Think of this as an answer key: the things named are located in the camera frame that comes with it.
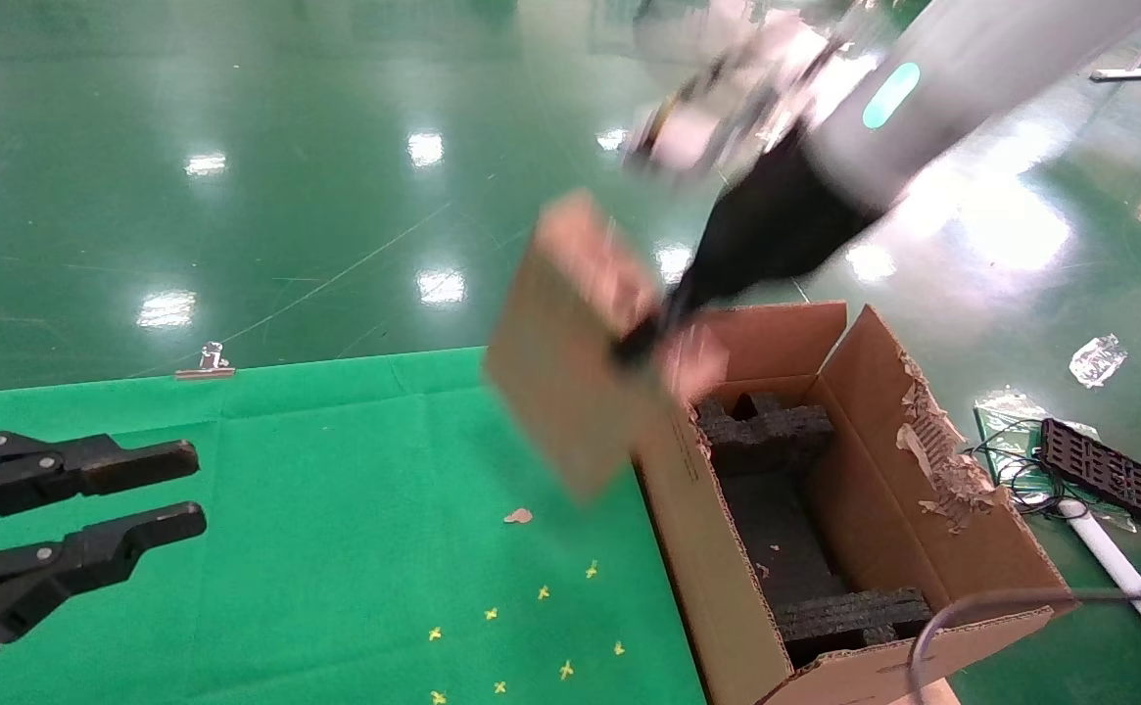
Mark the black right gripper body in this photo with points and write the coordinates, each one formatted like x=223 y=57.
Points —
x=776 y=230

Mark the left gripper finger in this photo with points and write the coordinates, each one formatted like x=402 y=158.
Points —
x=90 y=465
x=90 y=558

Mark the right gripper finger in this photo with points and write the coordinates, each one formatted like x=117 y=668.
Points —
x=646 y=335

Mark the small cardboard box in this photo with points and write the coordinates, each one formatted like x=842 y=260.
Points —
x=560 y=372

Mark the small cardboard scrap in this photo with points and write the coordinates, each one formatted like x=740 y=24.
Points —
x=518 y=516

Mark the large open cardboard carton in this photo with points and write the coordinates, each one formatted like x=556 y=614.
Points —
x=727 y=587

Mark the metal binder clip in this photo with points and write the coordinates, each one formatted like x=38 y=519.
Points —
x=208 y=370

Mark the green table cloth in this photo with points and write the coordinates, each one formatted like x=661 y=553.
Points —
x=286 y=509

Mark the black foam bottom sheet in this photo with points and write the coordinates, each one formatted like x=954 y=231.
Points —
x=781 y=534

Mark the clear plastic sheet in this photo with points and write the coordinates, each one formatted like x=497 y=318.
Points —
x=1006 y=411

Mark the crumpled clear plastic bag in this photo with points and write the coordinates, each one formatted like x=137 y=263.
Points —
x=1097 y=360

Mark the white bar on floor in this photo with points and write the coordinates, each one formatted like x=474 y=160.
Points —
x=1125 y=73

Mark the black plastic grid tray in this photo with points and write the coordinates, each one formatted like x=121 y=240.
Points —
x=1109 y=475

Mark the white tube frame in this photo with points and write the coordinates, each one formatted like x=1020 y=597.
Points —
x=1118 y=573

